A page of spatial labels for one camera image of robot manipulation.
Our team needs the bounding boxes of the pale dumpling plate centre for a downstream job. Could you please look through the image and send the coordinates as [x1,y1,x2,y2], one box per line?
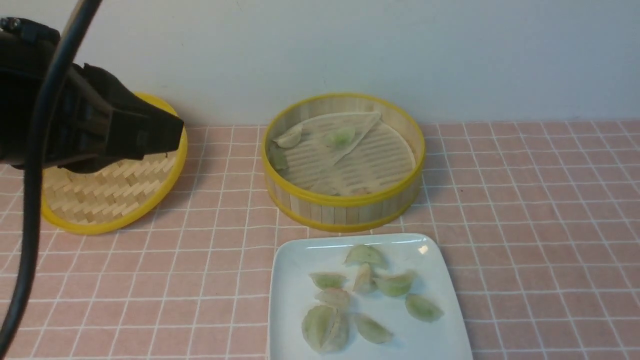
[314,288,351,312]

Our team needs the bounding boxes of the bamboo steamer basket yellow rim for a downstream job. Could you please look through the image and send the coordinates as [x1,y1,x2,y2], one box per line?
[261,93,426,233]

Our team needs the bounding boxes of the pale dumpling steamer upper left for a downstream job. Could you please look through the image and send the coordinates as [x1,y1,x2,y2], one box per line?
[272,124,304,150]

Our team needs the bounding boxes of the white square plate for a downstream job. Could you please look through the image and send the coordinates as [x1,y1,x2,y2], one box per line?
[267,233,473,360]

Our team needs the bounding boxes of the green dumpling steamer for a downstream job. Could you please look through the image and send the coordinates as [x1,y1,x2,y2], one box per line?
[372,270,416,297]
[343,244,389,270]

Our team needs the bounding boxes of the large green dumpling plate bottom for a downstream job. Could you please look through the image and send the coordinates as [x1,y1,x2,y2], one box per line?
[301,304,350,354]

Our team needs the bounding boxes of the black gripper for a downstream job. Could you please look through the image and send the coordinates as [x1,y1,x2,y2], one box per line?
[0,17,185,174]

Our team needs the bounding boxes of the woven bamboo steamer lid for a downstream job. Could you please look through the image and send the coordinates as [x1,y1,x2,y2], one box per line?
[40,93,189,236]

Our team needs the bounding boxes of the green dumpling plate upper left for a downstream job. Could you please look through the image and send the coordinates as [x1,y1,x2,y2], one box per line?
[309,272,347,290]

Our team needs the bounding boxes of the pink checked tablecloth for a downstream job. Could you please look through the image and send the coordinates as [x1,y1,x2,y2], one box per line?
[7,121,640,360]

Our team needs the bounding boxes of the pale dumpling plate upright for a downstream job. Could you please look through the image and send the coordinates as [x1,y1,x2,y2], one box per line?
[352,262,377,296]

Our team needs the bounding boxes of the black cable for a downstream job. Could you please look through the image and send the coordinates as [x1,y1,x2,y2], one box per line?
[0,0,104,357]

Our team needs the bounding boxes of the green dumpling plate bottom centre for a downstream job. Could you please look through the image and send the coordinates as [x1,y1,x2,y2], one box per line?
[353,313,394,345]

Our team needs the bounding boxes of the green dumpling plate right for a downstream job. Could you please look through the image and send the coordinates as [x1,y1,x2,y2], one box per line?
[405,293,444,322]

